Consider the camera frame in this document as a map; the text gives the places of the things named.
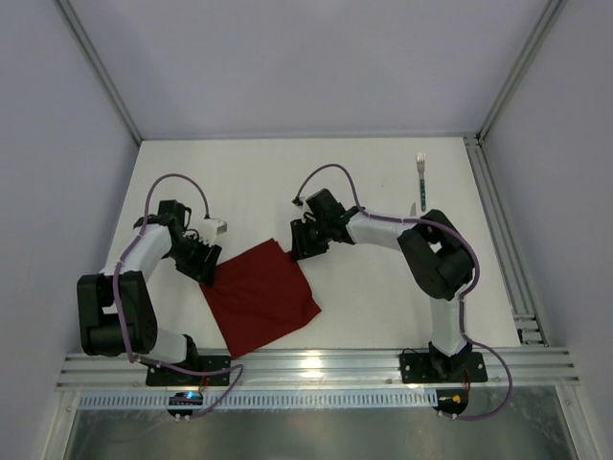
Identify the dark red cloth napkin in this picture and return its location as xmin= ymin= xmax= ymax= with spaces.
xmin=200 ymin=239 xmax=321 ymax=359

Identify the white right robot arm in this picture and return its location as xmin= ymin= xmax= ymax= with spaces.
xmin=290 ymin=188 xmax=477 ymax=381

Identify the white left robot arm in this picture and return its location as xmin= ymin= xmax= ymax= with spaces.
xmin=77 ymin=200 xmax=221 ymax=375

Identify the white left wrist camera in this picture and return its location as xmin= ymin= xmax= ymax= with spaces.
xmin=197 ymin=218 xmax=228 ymax=245

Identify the fork with teal handle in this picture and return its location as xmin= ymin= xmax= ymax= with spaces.
xmin=416 ymin=152 xmax=427 ymax=212

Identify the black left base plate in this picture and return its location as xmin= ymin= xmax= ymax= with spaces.
xmin=146 ymin=355 xmax=232 ymax=387

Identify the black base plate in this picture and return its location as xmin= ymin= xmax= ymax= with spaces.
xmin=399 ymin=352 xmax=488 ymax=384
xmin=146 ymin=355 xmax=232 ymax=387

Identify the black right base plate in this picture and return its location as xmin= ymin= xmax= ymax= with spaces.
xmin=399 ymin=352 xmax=488 ymax=384

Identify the slotted cable duct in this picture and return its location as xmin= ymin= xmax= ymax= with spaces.
xmin=79 ymin=388 xmax=438 ymax=410

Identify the aluminium right side rail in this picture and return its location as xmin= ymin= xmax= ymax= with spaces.
xmin=464 ymin=137 xmax=550 ymax=347

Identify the aluminium rail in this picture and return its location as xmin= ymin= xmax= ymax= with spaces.
xmin=464 ymin=137 xmax=550 ymax=347
xmin=57 ymin=347 xmax=580 ymax=390

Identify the aluminium front rail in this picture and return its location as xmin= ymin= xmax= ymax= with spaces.
xmin=57 ymin=347 xmax=580 ymax=390

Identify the left corner frame post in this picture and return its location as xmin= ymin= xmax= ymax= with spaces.
xmin=53 ymin=0 xmax=144 ymax=147

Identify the corner frame post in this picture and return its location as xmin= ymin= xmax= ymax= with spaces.
xmin=53 ymin=0 xmax=144 ymax=147
xmin=476 ymin=0 xmax=567 ymax=143

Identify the right corner frame post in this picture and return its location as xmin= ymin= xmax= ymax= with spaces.
xmin=476 ymin=0 xmax=567 ymax=143

